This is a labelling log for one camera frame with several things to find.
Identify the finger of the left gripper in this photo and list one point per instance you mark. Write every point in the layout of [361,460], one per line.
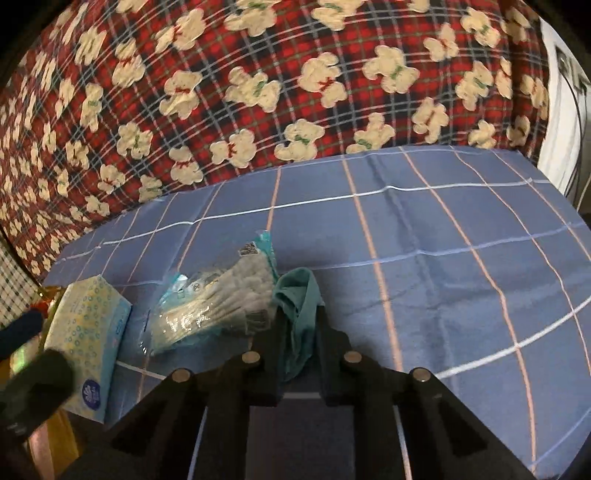
[19,332]
[36,392]

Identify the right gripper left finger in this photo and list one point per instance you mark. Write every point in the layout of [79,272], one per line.
[191,425]

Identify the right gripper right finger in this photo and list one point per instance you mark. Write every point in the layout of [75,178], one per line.
[407,425]

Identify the cotton swab plastic bag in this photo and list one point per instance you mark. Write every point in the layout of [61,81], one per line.
[235,300]

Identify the teal cloth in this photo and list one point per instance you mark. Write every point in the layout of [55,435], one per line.
[297,294]

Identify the green white checked cloth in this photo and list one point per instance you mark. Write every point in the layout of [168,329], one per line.
[17,290]

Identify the gold rectangular tin box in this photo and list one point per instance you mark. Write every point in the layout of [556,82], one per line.
[47,304]

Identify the round gold pink tin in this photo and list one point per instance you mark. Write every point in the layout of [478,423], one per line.
[53,446]

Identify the floral tissue box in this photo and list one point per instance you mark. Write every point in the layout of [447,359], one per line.
[87,328]

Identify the blue plaid table cloth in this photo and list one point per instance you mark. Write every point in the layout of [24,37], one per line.
[466,262]

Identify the red plaid bear blanket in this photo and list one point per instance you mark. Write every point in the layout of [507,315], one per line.
[106,105]

